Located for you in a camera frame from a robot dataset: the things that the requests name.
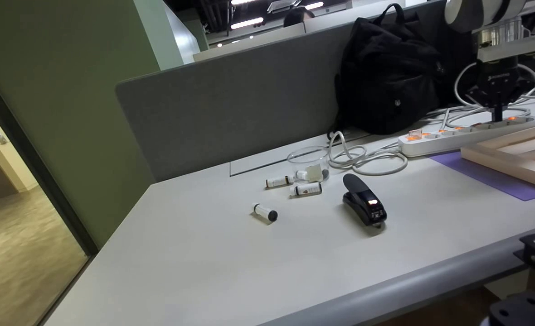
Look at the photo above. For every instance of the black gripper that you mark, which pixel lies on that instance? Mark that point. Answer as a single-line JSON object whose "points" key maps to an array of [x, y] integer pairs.
{"points": [[499, 85]]}

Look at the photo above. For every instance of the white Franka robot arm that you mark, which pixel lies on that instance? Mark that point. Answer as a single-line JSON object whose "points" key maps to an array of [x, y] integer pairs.
{"points": [[480, 14]]}

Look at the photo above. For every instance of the wooden divided tray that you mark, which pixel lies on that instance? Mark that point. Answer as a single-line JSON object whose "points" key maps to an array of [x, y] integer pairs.
{"points": [[520, 159]]}

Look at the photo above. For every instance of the purple paper sheet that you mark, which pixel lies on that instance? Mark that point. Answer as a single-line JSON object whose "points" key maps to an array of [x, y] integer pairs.
{"points": [[495, 179]]}

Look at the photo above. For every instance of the black backpack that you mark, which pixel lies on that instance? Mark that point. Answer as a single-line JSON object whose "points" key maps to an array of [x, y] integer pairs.
{"points": [[386, 74]]}

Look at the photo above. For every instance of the black stapler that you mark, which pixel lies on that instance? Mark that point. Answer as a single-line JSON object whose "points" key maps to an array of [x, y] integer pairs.
{"points": [[363, 202]]}

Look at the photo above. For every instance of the black robot mounting cart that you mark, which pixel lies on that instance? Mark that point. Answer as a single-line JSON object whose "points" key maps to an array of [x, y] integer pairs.
{"points": [[529, 284]]}

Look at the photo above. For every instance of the small white tube black cap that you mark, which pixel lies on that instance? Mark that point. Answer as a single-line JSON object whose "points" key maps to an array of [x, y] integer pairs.
{"points": [[306, 190], [265, 213], [276, 182]]}

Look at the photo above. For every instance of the grey desk divider panel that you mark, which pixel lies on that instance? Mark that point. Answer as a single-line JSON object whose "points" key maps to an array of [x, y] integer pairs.
{"points": [[236, 103]]}

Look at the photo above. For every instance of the white multi-switch power strip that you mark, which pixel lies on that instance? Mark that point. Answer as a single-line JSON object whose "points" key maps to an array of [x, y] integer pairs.
{"points": [[448, 141]]}

